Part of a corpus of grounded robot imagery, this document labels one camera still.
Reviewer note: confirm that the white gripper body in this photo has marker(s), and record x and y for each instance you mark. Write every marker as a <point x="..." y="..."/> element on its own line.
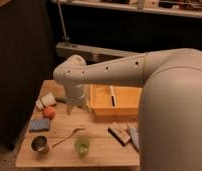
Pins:
<point x="75" y="95"/>

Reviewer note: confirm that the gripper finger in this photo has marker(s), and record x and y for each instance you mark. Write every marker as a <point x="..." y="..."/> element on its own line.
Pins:
<point x="86" y="108"/>
<point x="69" y="109"/>

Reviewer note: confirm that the blue grey towel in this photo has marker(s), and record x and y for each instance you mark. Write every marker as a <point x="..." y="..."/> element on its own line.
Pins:
<point x="134" y="137"/>

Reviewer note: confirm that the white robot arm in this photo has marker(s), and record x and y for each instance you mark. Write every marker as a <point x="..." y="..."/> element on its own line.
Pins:
<point x="170" y="107"/>

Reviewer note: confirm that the green pickle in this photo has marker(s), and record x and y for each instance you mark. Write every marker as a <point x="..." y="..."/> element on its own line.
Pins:
<point x="60" y="99"/>

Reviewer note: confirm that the orange fruit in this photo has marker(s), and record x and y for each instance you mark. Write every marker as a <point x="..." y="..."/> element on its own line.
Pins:
<point x="48" y="112"/>

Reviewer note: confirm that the wooden spoon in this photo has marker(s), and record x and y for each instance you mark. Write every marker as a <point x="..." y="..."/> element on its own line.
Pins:
<point x="68" y="136"/>

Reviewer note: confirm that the white dish brush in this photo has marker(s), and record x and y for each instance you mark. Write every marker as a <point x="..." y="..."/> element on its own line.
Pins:
<point x="112" y="96"/>

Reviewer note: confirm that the blue sponge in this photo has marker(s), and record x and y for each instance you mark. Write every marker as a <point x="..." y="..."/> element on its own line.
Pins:
<point x="39" y="125"/>

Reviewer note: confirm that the green plastic cup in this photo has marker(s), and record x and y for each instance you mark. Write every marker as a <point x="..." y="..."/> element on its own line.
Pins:
<point x="82" y="145"/>

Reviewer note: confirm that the orange plastic bin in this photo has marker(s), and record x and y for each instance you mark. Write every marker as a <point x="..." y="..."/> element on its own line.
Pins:
<point x="126" y="99"/>

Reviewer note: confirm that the metal cup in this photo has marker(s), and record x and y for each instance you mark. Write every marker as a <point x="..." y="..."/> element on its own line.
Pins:
<point x="40" y="144"/>

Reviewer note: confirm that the brown wooden block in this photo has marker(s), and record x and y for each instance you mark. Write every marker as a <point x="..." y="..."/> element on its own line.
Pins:
<point x="121" y="135"/>

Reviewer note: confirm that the grey metal beam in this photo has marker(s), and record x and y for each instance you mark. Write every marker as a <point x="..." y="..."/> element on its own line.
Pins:
<point x="81" y="54"/>

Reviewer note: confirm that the metal pole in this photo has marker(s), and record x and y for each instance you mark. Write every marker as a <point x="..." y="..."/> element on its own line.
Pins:
<point x="66" y="37"/>

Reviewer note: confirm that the upper shelf board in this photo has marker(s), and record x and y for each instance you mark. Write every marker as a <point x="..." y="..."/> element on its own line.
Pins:
<point x="130" y="8"/>

